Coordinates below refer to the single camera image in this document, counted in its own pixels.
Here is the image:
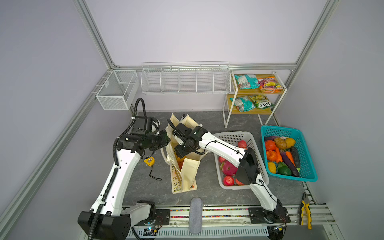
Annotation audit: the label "cream floral tote bag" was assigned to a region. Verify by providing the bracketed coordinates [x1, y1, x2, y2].
[161, 114, 208, 194]

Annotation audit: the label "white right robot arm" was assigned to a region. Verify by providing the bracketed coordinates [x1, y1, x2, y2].
[173, 126, 291, 224]

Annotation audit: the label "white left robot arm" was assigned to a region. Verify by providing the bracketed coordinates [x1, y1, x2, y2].
[78, 110, 171, 240]

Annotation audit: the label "teal snack bag lower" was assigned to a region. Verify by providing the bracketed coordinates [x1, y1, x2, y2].
[230, 96, 256, 113]

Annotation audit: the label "teal snack bag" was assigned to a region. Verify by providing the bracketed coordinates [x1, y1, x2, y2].
[235, 74, 260, 90]
[230, 96, 256, 113]

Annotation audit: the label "green Fox's candy bag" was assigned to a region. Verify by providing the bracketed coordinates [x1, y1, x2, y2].
[249, 95, 274, 110]

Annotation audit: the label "teal snack bag upper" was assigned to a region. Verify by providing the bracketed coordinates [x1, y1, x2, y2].
[235, 74, 260, 90]

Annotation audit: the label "yellow tape measure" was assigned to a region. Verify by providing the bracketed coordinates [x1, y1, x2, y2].
[144, 157, 163, 181]

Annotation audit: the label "red apple middle left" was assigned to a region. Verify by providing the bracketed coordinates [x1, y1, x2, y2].
[218, 157, 227, 165]

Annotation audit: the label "red apple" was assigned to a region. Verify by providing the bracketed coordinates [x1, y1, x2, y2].
[238, 140, 248, 149]
[218, 157, 227, 165]
[235, 179, 244, 186]
[223, 176, 235, 187]

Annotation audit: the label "white plastic basket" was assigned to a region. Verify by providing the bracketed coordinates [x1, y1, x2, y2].
[214, 131, 270, 190]

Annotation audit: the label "pink dragon fruit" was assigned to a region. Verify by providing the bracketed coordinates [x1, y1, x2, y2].
[220, 161, 238, 177]

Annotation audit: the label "red apple back right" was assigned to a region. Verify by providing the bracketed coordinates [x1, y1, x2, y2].
[238, 140, 248, 149]

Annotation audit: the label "red apple front left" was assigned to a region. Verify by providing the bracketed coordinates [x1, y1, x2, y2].
[223, 176, 235, 187]

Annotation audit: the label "red apple centre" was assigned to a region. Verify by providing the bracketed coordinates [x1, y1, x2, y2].
[235, 179, 244, 186]

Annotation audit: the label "red tomato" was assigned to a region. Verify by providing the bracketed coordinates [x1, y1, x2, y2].
[265, 140, 276, 151]

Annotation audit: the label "grey padded cylinder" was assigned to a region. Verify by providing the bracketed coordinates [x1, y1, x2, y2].
[189, 197, 203, 235]

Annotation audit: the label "orange bell pepper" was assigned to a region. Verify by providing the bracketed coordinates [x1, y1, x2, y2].
[267, 150, 278, 162]

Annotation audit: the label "yellow bell pepper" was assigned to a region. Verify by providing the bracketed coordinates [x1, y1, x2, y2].
[268, 162, 277, 174]

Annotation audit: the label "white two-tier wooden shelf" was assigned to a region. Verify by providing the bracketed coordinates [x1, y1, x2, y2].
[222, 71, 288, 128]

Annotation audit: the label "orange carrot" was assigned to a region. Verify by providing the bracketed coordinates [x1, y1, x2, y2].
[275, 147, 283, 163]
[285, 151, 296, 167]

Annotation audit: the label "brown potato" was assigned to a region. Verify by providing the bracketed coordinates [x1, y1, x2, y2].
[274, 137, 287, 150]

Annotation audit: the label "green bell pepper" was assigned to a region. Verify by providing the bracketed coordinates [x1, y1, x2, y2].
[277, 162, 292, 176]

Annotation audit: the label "yellow mango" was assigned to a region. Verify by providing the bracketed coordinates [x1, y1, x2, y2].
[285, 138, 296, 149]

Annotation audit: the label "dark cucumber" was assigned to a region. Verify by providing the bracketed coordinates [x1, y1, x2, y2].
[291, 147, 301, 168]

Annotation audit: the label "purple eggplant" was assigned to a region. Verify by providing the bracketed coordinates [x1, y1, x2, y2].
[280, 150, 300, 177]

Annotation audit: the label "teal plastic basket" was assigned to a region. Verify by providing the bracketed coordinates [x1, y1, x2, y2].
[261, 126, 318, 183]

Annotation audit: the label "yellow black pliers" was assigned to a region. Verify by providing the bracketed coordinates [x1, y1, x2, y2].
[299, 193, 313, 230]

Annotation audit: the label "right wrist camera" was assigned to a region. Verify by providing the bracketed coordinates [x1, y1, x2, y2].
[174, 123, 192, 139]

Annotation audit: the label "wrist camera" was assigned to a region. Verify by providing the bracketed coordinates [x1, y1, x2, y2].
[131, 116, 158, 136]
[174, 123, 192, 139]

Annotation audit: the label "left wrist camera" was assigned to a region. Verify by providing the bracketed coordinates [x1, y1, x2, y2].
[131, 116, 158, 136]

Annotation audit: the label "white wire cube basket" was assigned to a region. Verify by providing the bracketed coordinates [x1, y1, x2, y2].
[96, 70, 140, 111]

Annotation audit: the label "white wire wall rack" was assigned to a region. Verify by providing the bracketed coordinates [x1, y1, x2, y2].
[141, 62, 232, 94]

